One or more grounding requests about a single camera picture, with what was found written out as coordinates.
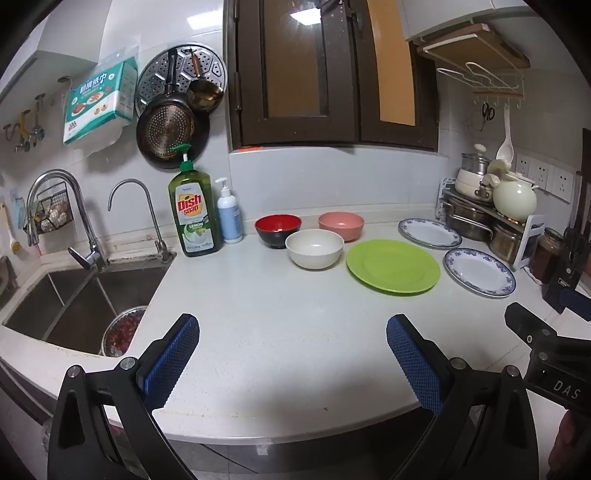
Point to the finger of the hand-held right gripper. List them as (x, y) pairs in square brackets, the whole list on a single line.
[(526, 321), (575, 302)]

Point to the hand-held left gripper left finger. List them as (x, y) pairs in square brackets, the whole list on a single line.
[(171, 364)]

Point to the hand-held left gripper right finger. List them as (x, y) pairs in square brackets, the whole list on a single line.
[(415, 364)]

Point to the blue floral rimmed plate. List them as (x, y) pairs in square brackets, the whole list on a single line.
[(478, 272), (429, 233)]

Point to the green plate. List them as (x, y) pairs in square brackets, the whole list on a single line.
[(392, 267)]

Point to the white bowl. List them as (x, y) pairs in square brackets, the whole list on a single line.
[(314, 251)]

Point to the pink bowl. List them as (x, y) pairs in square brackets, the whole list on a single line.
[(341, 221)]

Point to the red and black bowl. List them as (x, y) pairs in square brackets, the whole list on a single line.
[(277, 227)]

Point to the person's right hand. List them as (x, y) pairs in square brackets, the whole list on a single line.
[(570, 443)]

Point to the black knife block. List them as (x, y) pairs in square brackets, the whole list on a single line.
[(561, 273)]

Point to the brown glass jar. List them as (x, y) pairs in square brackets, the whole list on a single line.
[(547, 254)]

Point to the metal colander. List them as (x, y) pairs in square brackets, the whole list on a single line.
[(122, 332)]

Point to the white pot rack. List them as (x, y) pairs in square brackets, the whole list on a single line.
[(535, 240)]

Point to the small stainless steel pot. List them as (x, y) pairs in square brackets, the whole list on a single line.
[(505, 242)]

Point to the slim gooseneck faucet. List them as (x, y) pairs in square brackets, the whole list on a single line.
[(161, 251)]

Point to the stainless steel sink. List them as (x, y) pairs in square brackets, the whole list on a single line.
[(69, 304)]

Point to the cream kettle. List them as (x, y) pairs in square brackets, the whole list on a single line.
[(515, 198)]

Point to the chrome kitchen faucet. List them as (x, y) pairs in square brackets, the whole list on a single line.
[(94, 257)]

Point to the cream pot with lid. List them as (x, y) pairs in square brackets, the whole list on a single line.
[(468, 185)]

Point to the green dish soap bottle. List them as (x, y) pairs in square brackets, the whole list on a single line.
[(196, 217)]

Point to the white and blue pump bottle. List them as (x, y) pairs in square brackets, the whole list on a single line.
[(229, 217)]

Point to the steel pot with lid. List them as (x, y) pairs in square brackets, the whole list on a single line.
[(475, 164)]

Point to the white ladle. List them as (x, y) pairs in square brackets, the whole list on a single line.
[(505, 148)]

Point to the black scissors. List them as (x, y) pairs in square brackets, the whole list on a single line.
[(488, 112)]

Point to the wooden cutting board shelf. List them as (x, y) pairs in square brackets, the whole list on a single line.
[(503, 94)]

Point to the black perforated frying pan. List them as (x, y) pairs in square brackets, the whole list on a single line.
[(166, 131)]

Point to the small brass saucepan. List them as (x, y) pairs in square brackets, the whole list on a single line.
[(205, 96)]

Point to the paper towel pack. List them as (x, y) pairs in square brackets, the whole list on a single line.
[(99, 101)]

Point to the wooden cutting board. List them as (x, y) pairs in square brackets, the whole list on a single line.
[(461, 53)]

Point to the round metal steamer plate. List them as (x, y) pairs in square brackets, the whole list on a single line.
[(154, 74)]

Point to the white wall socket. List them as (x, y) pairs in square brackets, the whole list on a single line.
[(562, 183), (523, 165), (540, 174)]

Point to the grey bicycle wall hook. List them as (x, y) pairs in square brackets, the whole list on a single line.
[(38, 124)]

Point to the yellow bicycle wall hook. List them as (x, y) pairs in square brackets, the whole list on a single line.
[(21, 131)]

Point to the dark brown window frame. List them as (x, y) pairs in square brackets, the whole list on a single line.
[(251, 69)]

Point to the white wall cabinet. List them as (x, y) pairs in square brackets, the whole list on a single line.
[(438, 18)]

